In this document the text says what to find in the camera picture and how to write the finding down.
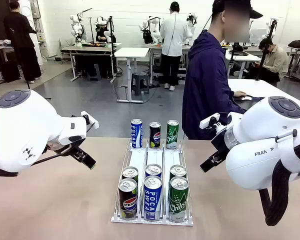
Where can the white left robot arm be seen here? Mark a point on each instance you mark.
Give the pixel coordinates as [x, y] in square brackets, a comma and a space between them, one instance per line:
[27, 125]

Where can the black tripod stand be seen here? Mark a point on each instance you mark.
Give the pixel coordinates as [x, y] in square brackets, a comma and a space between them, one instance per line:
[46, 98]

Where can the black backpack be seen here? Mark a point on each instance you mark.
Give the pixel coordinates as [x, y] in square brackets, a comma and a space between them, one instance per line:
[11, 72]

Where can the white background desk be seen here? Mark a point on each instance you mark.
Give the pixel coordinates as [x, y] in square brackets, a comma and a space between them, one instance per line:
[250, 57]

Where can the person's right forearm purple sleeve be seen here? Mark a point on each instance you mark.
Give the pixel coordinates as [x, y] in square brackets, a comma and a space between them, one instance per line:
[237, 107]

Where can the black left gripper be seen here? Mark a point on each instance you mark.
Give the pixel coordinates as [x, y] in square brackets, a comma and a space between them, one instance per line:
[61, 148]

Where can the black light stand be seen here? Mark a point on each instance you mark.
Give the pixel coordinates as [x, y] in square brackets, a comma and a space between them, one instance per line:
[113, 62]

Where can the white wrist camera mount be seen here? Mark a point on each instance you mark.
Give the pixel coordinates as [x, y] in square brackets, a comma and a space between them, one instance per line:
[91, 120]
[208, 120]

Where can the person in white shirt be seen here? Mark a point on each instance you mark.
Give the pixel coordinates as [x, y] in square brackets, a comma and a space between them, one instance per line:
[173, 37]

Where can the blue Pocari Sweat can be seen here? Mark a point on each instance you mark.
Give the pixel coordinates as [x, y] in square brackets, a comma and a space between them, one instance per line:
[152, 200]
[136, 135]
[153, 170]

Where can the white wall control box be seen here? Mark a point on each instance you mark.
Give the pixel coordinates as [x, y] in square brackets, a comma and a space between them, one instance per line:
[41, 37]

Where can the white tower air conditioner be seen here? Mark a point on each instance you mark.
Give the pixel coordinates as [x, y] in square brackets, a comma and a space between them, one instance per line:
[30, 10]

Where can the large white table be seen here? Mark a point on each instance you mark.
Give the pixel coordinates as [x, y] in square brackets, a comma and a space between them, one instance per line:
[255, 88]

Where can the seated person beige shirt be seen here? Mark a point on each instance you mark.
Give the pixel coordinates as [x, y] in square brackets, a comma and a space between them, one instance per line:
[277, 60]

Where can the person in black wide trousers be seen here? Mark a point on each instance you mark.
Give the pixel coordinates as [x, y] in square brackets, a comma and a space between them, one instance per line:
[22, 37]

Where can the black bag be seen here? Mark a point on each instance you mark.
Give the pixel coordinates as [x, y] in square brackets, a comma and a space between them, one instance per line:
[298, 44]

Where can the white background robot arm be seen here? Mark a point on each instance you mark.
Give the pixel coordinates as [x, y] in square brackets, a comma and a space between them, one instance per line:
[191, 32]
[153, 30]
[76, 27]

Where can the black serving tray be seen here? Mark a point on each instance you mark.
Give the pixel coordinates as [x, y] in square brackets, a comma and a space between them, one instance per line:
[258, 98]

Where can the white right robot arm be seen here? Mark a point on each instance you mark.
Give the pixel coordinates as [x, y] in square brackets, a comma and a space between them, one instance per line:
[265, 140]

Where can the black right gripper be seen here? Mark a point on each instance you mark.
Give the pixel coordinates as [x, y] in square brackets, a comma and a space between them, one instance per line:
[221, 142]

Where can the green Chilsung cider can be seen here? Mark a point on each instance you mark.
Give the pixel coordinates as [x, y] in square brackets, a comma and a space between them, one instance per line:
[172, 136]
[178, 202]
[178, 171]

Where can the person in purple jacket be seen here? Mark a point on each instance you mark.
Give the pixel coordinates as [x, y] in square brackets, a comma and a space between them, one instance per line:
[205, 87]

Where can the black and white background robot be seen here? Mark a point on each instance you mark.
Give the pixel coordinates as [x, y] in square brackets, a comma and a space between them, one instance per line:
[101, 32]

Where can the black slanted pole stand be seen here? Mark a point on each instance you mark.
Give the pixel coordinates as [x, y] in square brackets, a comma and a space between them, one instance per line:
[264, 53]

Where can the black Pepsi can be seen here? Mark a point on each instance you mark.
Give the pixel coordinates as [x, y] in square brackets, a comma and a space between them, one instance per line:
[130, 172]
[128, 200]
[155, 136]

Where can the person's left hand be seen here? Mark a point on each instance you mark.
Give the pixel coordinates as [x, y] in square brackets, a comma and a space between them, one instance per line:
[240, 94]

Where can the grey robot workbench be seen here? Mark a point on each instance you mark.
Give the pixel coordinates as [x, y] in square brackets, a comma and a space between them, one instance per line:
[90, 48]

